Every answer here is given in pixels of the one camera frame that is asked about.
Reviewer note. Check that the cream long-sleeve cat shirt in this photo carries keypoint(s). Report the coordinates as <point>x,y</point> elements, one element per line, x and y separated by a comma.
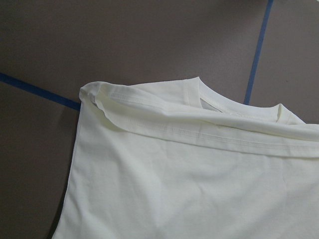
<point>176,160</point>

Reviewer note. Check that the long blue tape line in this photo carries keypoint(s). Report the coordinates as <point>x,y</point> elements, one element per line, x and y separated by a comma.
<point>257,54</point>

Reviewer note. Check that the crossing blue tape line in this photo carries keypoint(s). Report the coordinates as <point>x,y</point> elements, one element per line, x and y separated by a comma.
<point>40,92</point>

